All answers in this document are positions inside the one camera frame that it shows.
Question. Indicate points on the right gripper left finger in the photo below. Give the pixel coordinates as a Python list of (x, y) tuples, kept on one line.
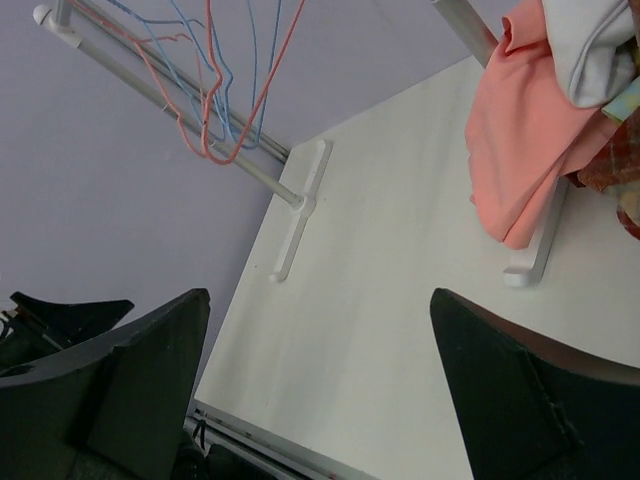
[(110, 407)]

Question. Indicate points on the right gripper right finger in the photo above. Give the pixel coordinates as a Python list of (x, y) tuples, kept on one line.
[(531, 407)]

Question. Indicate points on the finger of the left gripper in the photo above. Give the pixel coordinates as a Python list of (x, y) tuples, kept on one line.
[(58, 326)]

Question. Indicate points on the pink wire hanger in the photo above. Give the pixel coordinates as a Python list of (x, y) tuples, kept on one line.
[(183, 120), (245, 45)]

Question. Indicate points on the brown plaid garment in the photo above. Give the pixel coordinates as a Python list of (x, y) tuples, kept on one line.
[(614, 172)]

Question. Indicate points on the salmon pink skirt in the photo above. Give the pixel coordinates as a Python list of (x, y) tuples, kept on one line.
[(522, 133)]

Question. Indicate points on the blue wire hanger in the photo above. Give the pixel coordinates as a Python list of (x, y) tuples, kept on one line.
[(202, 33), (173, 40), (264, 18)]

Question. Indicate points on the floral pastel garment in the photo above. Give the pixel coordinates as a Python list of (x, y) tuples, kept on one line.
[(620, 108)]

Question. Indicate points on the white garment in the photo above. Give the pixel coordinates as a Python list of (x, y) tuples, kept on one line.
[(587, 40)]

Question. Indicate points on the white metal clothes rack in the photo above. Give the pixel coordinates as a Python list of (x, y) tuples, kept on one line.
[(526, 267)]

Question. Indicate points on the aluminium mounting rail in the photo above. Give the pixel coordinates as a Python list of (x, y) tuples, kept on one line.
[(274, 454)]

